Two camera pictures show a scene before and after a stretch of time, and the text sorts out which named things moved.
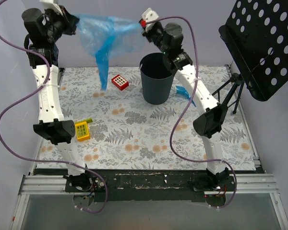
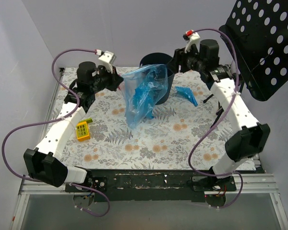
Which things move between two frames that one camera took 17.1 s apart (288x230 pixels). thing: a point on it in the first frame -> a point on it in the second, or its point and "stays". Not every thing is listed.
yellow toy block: x=82 y=129 stays
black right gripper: x=150 y=29 -> x=179 y=59
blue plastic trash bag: x=104 y=37 -> x=143 y=88
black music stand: x=263 y=35 stays
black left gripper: x=68 y=20 -> x=110 y=79
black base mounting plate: x=150 y=184 stays
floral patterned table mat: x=117 y=129 stays
